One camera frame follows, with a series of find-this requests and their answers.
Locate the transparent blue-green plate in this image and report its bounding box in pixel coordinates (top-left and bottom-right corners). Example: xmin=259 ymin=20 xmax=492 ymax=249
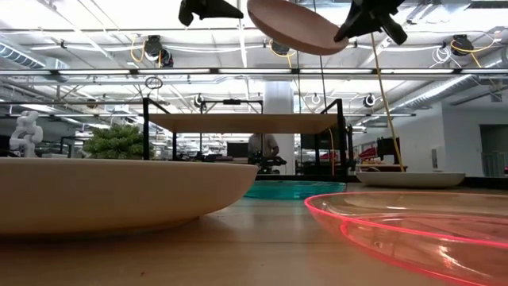
xmin=243 ymin=180 xmax=348 ymax=201

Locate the long black cable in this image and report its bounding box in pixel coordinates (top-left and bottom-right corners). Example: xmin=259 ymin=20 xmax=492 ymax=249
xmin=318 ymin=54 xmax=329 ymax=112

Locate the black background monitor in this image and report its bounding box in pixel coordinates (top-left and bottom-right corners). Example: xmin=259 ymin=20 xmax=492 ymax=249
xmin=226 ymin=141 xmax=249 ymax=160
xmin=376 ymin=137 xmax=401 ymax=164

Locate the grey door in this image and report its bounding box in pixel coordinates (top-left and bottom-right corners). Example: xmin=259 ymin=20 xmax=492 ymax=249
xmin=479 ymin=124 xmax=508 ymax=178

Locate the wooden shelf with black frame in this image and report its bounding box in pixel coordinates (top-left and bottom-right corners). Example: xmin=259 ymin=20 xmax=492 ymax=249
xmin=141 ymin=97 xmax=355 ymax=183

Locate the silver air duct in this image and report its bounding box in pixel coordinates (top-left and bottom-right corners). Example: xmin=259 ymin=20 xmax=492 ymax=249
xmin=0 ymin=41 xmax=71 ymax=80
xmin=391 ymin=47 xmax=508 ymax=114

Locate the terracotta plate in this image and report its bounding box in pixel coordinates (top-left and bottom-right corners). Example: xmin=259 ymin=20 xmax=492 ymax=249
xmin=246 ymin=0 xmax=349 ymax=56

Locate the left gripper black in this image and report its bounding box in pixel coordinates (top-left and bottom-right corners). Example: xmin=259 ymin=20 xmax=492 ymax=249
xmin=178 ymin=0 xmax=244 ymax=27

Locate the small green potted plant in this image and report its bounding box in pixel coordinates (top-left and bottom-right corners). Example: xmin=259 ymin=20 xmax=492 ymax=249
xmin=82 ymin=123 xmax=154 ymax=160

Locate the large beige plate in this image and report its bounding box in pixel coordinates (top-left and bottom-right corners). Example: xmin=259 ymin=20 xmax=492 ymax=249
xmin=0 ymin=157 xmax=260 ymax=236

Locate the white plate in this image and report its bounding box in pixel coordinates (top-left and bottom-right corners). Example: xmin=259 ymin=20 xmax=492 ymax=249
xmin=355 ymin=171 xmax=467 ymax=189

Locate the black hanging cable loop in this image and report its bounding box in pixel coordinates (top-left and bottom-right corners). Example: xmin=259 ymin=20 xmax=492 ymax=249
xmin=144 ymin=75 xmax=164 ymax=91

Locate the transparent orange-red plate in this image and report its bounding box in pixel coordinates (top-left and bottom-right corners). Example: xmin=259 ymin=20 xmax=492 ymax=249
xmin=304 ymin=191 xmax=508 ymax=286

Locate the long LED light bar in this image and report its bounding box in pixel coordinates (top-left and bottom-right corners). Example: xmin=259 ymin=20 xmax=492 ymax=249
xmin=0 ymin=68 xmax=508 ymax=76

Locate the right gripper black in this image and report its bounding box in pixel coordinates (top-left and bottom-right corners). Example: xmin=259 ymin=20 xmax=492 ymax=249
xmin=333 ymin=0 xmax=409 ymax=45

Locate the white building column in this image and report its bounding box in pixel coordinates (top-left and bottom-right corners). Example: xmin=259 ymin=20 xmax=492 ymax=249
xmin=264 ymin=81 xmax=296 ymax=176

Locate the yellow cable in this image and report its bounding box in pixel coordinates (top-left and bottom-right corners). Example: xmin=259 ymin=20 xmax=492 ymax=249
xmin=370 ymin=33 xmax=406 ymax=173

